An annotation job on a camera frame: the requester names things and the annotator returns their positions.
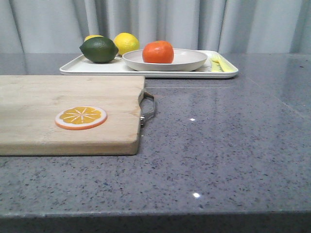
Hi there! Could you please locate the beige round plate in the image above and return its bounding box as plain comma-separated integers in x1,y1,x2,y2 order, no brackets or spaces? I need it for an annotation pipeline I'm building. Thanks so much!
122,48,208,72

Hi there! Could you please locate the orange mandarin fruit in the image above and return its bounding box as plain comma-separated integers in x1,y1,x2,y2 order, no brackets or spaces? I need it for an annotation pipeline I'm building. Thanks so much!
142,40,174,64

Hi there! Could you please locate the white bear print tray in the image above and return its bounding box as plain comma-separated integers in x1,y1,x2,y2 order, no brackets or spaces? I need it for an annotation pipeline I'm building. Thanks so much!
59,49,239,79

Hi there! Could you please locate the orange slice toy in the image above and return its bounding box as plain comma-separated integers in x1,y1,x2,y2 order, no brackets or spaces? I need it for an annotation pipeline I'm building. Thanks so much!
54,106,107,130

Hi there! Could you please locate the yellow plastic knife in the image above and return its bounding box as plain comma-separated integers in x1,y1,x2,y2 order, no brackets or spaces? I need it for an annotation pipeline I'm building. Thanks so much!
210,58,223,72

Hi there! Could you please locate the yellow lemon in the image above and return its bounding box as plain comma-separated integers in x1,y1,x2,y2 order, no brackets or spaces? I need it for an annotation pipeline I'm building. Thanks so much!
84,34,103,42
114,32,140,56

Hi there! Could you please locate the yellow plastic fork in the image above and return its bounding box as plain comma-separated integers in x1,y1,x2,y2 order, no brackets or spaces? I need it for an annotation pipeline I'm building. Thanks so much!
212,54,238,72

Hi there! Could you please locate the green lime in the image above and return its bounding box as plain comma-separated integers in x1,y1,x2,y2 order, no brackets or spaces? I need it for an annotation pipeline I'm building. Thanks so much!
79,37,119,64

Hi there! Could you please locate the rear yellow lemon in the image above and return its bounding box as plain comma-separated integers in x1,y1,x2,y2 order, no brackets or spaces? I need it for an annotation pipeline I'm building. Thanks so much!
84,34,103,42

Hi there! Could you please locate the wooden cutting board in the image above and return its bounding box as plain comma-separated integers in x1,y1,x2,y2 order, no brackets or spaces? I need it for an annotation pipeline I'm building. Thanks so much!
0,75,145,156

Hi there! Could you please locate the grey curtain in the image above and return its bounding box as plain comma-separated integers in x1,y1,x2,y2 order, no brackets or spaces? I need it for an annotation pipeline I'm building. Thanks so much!
0,0,311,54

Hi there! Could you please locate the metal cutting board handle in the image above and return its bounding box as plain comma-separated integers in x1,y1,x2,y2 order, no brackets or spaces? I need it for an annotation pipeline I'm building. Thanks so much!
139,91,156,127

